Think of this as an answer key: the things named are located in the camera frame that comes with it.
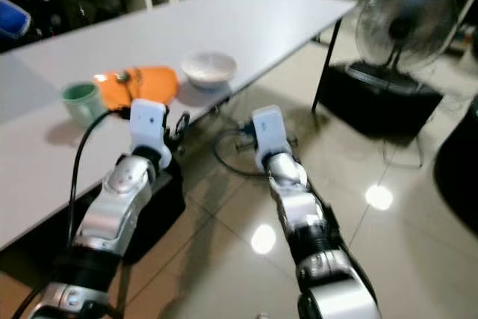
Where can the teal green cup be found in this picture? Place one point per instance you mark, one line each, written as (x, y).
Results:
(81, 106)

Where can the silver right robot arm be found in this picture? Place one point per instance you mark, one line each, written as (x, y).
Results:
(310, 229)

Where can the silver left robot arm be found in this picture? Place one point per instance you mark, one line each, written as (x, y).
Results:
(112, 214)

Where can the orange oval plate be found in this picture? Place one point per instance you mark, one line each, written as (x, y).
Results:
(157, 84)

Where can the white bowl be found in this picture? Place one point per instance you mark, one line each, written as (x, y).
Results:
(209, 69)

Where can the metal spoon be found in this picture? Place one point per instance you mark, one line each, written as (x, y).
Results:
(121, 77)

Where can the black table leg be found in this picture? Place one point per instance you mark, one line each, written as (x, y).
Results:
(328, 65)

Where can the black plastic storage box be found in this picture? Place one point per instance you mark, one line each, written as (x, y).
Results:
(381, 102)

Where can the black electric fan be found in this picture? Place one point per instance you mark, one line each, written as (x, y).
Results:
(407, 24)

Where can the blue bag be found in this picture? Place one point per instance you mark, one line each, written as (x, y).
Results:
(15, 20)

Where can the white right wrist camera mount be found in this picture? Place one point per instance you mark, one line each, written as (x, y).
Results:
(271, 136)

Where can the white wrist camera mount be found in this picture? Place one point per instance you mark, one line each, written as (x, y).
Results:
(271, 136)
(149, 128)

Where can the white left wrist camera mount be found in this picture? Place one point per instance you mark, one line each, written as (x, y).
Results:
(149, 128)

